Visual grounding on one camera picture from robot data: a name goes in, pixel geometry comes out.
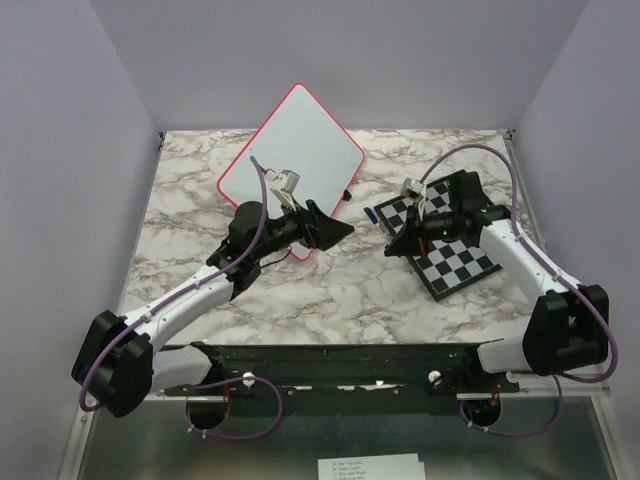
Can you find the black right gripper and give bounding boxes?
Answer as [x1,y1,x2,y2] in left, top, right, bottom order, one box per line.
[385,202,462,258]

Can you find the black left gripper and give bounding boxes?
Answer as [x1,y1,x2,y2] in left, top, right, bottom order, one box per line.
[253,195,354,262]

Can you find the blue marker cap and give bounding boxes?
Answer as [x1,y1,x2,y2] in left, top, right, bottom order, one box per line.
[364,207,378,224]

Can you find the pink framed whiteboard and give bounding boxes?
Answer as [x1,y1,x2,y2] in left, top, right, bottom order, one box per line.
[217,82,365,261]

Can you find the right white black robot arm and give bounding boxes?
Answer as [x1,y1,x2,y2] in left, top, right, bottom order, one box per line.
[384,170,613,392]

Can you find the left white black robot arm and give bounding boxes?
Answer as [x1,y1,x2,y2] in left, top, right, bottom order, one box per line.
[71,200,354,418]

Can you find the black white chessboard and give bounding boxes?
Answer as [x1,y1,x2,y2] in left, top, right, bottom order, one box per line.
[373,170,510,301]

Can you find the white instruction paper sheet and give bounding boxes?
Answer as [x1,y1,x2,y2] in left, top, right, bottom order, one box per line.
[317,453,426,480]

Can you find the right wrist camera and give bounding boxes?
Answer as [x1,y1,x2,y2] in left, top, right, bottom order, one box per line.
[400,178,425,202]

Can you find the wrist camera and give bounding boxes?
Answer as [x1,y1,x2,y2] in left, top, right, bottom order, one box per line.
[400,178,425,202]
[264,169,300,210]

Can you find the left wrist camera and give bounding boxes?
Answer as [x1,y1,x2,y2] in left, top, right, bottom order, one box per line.
[264,169,300,210]

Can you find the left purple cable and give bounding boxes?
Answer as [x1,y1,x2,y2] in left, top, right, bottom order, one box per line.
[79,155,284,441]

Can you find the purple cable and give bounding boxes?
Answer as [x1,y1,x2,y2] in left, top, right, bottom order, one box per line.
[414,143,620,437]
[79,155,284,441]

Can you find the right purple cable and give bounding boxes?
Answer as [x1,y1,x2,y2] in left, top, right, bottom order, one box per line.
[414,143,620,437]

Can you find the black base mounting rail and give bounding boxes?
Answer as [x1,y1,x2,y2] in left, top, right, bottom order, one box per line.
[166,343,519,416]

